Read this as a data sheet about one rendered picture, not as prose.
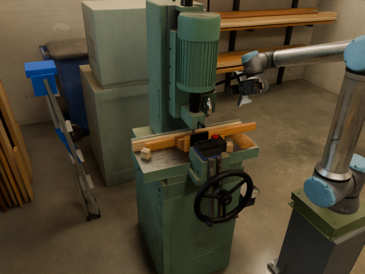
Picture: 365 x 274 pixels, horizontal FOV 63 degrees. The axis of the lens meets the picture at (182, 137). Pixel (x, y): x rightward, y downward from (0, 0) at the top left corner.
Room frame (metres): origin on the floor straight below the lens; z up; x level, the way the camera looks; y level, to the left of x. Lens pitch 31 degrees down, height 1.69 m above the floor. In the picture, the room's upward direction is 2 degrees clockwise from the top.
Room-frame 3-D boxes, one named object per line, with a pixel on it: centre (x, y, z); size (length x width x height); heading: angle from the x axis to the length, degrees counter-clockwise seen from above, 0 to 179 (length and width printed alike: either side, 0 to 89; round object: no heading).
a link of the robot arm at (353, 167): (1.16, -0.81, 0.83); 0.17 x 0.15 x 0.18; 125
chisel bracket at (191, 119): (1.31, -0.05, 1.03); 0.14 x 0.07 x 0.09; 24
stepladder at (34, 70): (1.66, 0.77, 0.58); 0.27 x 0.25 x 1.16; 117
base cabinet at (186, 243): (1.40, 0.00, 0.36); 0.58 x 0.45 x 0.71; 24
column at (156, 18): (1.56, 0.06, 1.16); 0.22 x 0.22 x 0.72; 24
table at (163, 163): (1.19, -0.09, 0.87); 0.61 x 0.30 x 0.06; 114
